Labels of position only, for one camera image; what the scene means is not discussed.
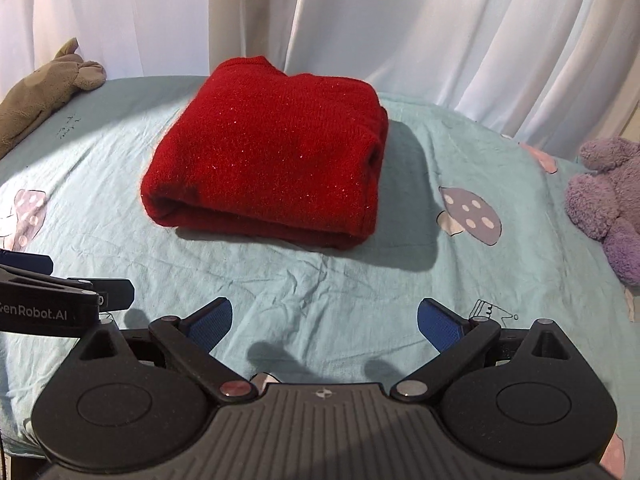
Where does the red knit sweater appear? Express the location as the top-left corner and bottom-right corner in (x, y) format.
(140, 56), (390, 251)

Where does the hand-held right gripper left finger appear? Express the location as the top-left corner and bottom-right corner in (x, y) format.
(75, 297), (256, 402)

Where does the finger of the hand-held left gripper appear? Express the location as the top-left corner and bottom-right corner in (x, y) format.
(0, 249), (54, 277)
(67, 277), (135, 313)

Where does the purple plush toy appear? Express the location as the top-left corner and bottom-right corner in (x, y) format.
(565, 136), (640, 287)

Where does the brown plush toy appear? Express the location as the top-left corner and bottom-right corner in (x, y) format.
(0, 37), (107, 161)

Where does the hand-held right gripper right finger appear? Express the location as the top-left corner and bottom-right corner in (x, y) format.
(390, 297), (574, 403)

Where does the light blue mushroom print bedsheet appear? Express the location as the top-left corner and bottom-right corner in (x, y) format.
(0, 76), (640, 476)

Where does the white curtain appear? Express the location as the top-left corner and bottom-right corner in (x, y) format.
(0, 0), (640, 161)

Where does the beige curtain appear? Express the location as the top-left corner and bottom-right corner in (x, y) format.
(207, 0), (304, 77)

